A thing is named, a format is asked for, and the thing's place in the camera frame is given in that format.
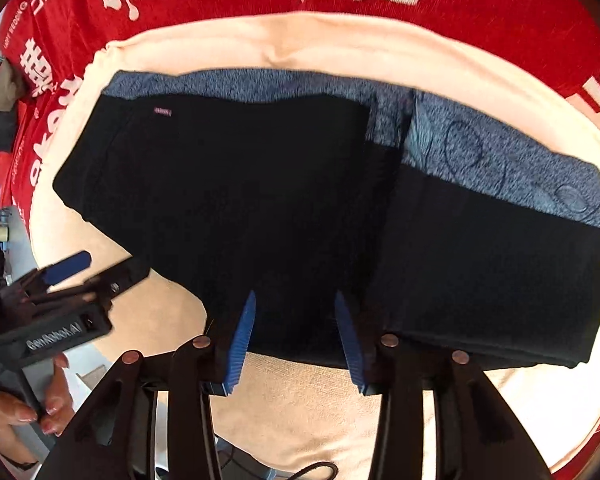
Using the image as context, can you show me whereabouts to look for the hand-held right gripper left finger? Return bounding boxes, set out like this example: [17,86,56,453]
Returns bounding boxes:
[45,290,258,480]

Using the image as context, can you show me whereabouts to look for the person's left hand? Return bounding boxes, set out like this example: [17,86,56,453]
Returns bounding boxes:
[0,352,76,467]

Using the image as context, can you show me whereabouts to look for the cream blanket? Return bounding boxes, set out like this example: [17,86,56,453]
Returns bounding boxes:
[27,10,600,477]

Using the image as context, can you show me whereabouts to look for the black cable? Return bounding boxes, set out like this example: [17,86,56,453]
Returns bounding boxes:
[220,460,339,480]

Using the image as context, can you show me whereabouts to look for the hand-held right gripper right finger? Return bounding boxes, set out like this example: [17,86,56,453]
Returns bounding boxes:
[333,291,554,480]

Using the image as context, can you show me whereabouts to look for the black pants with patterned stripe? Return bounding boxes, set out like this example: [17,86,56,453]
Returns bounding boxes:
[52,71,600,371]

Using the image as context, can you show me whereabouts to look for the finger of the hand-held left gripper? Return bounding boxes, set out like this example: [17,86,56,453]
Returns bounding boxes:
[17,251,92,297]
[27,256,151,312]

